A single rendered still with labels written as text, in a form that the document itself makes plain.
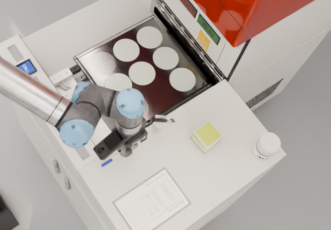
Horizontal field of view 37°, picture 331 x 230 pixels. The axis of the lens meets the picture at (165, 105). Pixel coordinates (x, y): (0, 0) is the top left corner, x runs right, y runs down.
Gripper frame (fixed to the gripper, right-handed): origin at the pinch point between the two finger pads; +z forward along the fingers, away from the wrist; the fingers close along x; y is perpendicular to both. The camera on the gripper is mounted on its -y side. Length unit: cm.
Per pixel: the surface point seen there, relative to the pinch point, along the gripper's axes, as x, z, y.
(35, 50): 58, 15, 0
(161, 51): 28.1, 7.8, 38.2
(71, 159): 7.9, 3.7, -13.6
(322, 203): -54, 101, 99
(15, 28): 127, 93, 16
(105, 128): 13.9, 11.1, 3.6
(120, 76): 27.5, 8.2, 18.9
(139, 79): 22.7, 8.2, 24.1
